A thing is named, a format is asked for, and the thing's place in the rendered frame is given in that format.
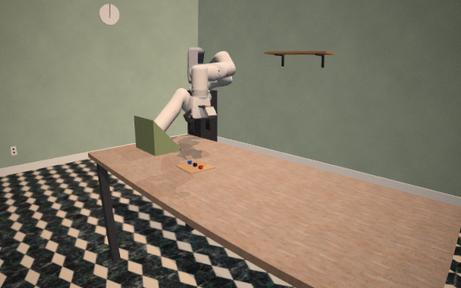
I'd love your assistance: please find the orange flat mat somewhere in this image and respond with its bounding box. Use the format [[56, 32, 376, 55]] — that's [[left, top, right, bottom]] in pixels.
[[177, 160, 215, 174]]

